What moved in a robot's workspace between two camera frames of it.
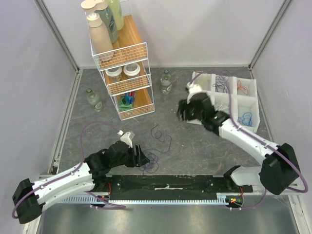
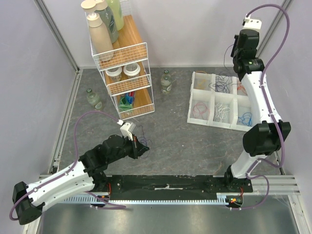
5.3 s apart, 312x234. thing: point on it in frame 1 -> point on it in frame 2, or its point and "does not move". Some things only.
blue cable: (246, 119) does not move
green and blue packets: (126, 102) does not move
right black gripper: (190, 111) -> (236, 45)
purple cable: (152, 166) -> (143, 131)
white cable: (220, 108) does not move
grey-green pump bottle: (100, 7) does not move
